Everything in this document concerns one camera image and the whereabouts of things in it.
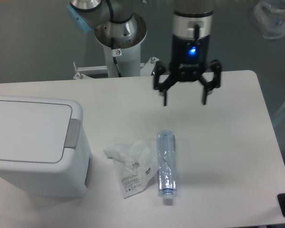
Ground crushed clear plastic bottle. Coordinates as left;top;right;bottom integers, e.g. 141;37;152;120
156;130;177;206

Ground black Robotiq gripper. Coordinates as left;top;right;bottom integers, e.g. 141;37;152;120
153;35;222;106

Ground white trash can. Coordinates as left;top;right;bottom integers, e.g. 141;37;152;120
0;96;92;197

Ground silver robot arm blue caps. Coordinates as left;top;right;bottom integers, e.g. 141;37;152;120
67;0;222;104

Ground clear plastic bag on floor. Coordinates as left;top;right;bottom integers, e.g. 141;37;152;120
253;0;285;39

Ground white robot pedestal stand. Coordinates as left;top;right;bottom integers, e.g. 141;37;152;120
73;44;159;80

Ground crumpled white plastic wrapper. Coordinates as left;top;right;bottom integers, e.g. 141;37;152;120
104;140;159;199

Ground black cable on pedestal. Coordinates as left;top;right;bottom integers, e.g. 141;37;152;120
110;37;123;78

